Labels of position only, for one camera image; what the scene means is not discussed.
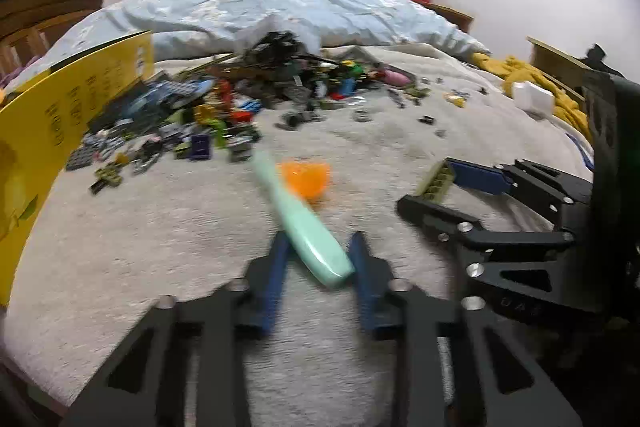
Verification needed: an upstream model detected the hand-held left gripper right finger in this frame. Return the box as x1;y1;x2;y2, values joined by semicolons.
349;231;583;427

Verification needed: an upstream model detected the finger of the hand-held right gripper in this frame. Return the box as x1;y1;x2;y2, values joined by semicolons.
396;194;602;321
446;158;594;229

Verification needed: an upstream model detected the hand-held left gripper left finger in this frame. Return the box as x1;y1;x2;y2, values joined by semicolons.
60;231;292;427

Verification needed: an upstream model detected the olive green building brick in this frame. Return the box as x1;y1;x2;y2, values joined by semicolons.
412;159;457;200

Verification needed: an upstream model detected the mint green toy handle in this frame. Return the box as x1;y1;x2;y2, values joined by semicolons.
251;153;357;289

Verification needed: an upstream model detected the pile of building bricks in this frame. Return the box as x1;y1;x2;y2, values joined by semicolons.
65;29;483;198

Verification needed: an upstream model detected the yellow cardboard box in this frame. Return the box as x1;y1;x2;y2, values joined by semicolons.
0;30;155;308

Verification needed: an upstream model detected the white foam box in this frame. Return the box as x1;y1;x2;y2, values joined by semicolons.
512;80;556;116

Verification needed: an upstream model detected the yellow cloth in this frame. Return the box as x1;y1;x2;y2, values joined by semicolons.
470;52;594;144

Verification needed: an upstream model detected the orange plastic toy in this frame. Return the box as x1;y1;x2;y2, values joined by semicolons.
280;159;333;204

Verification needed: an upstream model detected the beige fleece blanket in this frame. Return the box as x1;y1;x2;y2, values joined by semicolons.
0;43;597;408

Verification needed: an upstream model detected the dark cloth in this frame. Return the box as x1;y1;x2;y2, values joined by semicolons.
586;43;625;76

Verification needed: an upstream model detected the pink toy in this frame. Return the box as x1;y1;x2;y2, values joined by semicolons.
382;65;414;88

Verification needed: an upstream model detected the light blue floral duvet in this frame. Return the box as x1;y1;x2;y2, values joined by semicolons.
5;0;493;94

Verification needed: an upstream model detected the brown wooden headboard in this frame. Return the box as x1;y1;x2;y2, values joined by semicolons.
0;0;107;78

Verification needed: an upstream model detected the light wooden frame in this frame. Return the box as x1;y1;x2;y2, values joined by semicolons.
526;35;592;108

